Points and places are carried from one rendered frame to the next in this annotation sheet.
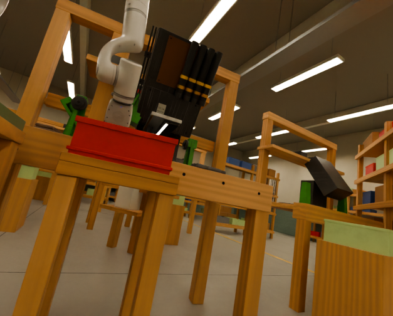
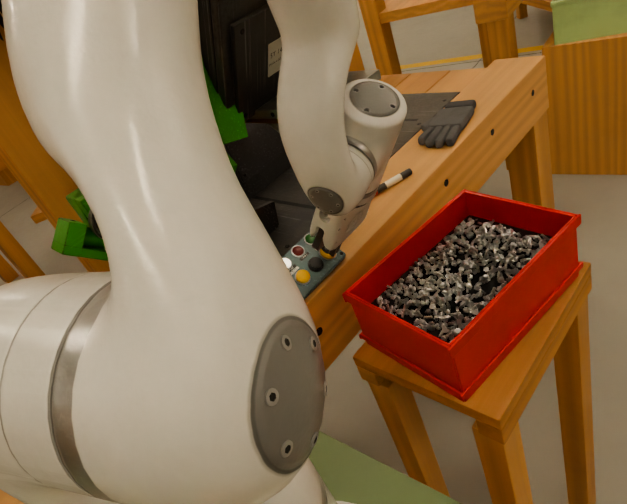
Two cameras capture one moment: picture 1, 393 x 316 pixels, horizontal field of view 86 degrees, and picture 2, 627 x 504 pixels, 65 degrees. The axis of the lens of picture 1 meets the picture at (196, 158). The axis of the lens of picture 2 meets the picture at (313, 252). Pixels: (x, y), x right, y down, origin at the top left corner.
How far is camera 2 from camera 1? 0.93 m
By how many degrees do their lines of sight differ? 47
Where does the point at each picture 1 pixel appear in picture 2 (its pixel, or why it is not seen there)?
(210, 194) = (485, 171)
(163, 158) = (569, 261)
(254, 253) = (544, 188)
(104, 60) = (353, 173)
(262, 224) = (543, 137)
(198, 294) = not seen: hidden behind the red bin
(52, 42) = not seen: outside the picture
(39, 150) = not seen: hidden behind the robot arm
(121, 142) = (516, 308)
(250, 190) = (523, 101)
